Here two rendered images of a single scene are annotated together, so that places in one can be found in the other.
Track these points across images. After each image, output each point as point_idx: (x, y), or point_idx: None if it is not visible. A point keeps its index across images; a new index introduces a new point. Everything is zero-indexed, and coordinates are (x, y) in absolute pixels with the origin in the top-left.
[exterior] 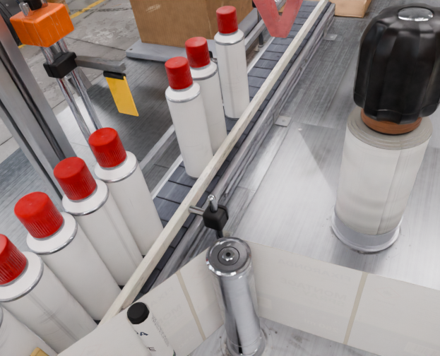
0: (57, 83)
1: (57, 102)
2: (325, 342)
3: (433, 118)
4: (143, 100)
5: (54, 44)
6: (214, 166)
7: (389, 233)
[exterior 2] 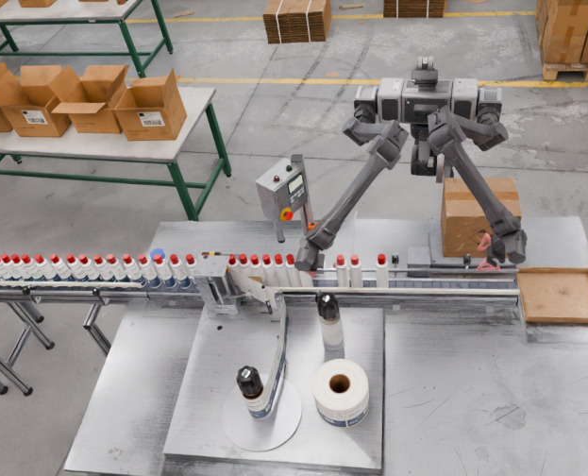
0: (526, 148)
1: (502, 165)
2: (291, 338)
3: (420, 365)
4: (392, 246)
5: (445, 170)
6: (339, 289)
7: (325, 343)
